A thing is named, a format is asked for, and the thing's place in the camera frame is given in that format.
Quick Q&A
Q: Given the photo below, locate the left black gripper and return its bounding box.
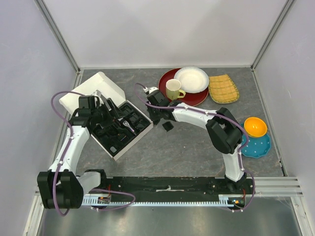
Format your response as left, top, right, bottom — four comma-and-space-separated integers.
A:
91, 98, 126, 129

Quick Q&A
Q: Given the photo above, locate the white clipper kit box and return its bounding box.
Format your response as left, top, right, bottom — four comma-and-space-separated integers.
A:
59, 72, 153, 160

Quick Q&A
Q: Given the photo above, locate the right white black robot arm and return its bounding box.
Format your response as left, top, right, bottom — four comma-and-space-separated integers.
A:
143, 86, 247, 194

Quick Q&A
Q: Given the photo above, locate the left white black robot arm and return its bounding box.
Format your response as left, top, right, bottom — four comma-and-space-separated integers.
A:
37, 92, 111, 216

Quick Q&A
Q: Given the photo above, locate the yellow-green mug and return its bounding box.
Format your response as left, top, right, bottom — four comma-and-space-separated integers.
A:
166, 79, 186, 101

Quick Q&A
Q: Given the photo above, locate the red round plate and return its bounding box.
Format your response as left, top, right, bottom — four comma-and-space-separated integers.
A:
158, 68, 209, 106

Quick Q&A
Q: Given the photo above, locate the white paper plate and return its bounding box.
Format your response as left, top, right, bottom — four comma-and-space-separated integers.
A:
174, 66, 210, 93

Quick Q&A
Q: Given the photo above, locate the woven bamboo tray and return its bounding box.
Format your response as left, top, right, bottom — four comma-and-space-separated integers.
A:
208, 74, 240, 104

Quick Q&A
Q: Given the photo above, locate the orange bowl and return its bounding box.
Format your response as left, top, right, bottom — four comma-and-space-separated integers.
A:
244, 117, 268, 138

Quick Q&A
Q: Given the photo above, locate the blue dotted plate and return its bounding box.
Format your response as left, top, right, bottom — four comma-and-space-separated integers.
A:
241, 132, 271, 159

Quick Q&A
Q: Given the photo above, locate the white cable duct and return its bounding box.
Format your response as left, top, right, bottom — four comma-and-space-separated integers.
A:
82, 194, 246, 208

